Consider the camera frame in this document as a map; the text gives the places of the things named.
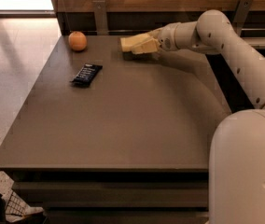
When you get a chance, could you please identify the orange fruit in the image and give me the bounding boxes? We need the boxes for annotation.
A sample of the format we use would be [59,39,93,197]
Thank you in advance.
[68,31,87,51]

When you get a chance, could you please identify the horizontal metal rail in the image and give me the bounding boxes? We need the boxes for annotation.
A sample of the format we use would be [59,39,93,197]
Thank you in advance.
[85,27,265,38]

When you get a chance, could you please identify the left metal wall bracket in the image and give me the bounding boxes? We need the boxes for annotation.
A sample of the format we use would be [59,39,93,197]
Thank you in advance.
[92,0,109,35]

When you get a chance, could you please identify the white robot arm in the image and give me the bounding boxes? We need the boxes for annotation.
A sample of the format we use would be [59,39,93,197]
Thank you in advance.
[130,10,265,224]

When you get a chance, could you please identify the dark bag with mesh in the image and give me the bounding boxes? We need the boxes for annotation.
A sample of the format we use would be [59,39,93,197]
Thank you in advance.
[0,193,47,224]

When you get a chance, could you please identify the metal wall bracket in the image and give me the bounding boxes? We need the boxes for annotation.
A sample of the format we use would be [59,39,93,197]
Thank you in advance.
[92,0,109,35]
[231,0,254,35]

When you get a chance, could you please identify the dark blue snack bar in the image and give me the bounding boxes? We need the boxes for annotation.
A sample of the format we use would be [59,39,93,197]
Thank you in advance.
[71,63,103,87]

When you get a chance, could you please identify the grey table with drawers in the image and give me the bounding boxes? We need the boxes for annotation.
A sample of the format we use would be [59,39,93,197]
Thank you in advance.
[0,36,230,224]

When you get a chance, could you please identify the yellow wavy sponge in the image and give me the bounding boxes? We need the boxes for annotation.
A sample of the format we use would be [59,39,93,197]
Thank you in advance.
[120,33,150,52]

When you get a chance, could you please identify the right metal wall bracket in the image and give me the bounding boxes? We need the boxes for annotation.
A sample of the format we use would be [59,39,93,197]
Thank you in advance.
[231,0,254,35]

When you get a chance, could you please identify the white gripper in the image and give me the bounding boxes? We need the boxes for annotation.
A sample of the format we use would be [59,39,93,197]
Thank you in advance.
[131,22,179,55]

